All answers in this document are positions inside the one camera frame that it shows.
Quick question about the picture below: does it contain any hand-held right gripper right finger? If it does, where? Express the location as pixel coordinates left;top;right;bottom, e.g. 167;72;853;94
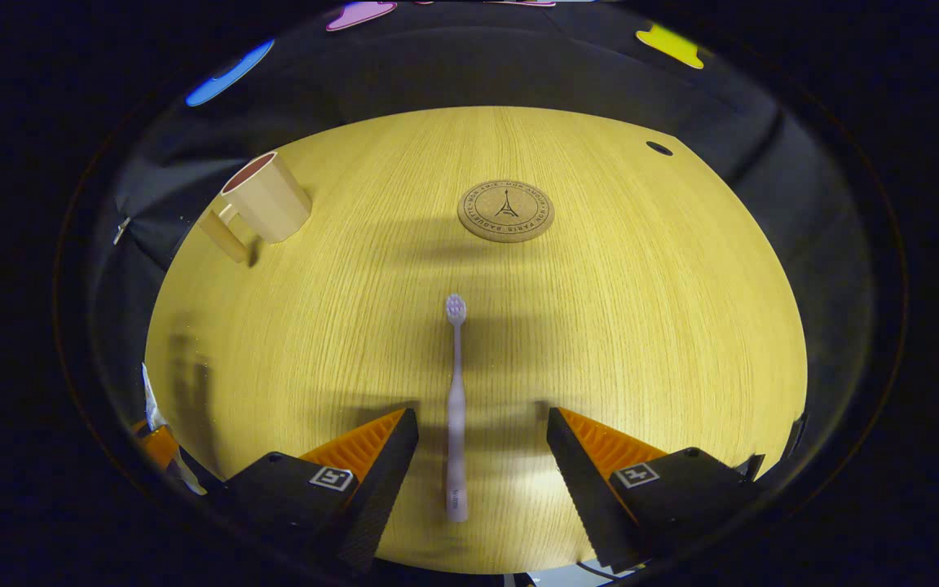
547;407;765;575

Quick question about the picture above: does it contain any wooden desktop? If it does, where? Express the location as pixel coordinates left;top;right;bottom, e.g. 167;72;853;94
144;106;809;575

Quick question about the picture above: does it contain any beige cup with handle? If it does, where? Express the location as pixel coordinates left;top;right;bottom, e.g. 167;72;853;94
197;152;313;264

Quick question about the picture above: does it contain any black backdrop cloth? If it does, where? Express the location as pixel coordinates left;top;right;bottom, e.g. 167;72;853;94
82;0;882;490

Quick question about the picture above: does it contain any white toothpaste tube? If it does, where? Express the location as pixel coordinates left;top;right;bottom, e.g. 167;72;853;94
141;363;208;497

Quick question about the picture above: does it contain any round cork coaster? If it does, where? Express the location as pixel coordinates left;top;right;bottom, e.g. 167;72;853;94
457;179;556;243

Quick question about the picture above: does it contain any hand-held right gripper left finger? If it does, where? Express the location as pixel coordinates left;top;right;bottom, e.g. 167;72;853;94
223;408;421;576

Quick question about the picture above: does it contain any pale purple toothbrush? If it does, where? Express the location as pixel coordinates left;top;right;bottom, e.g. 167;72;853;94
444;294;470;523

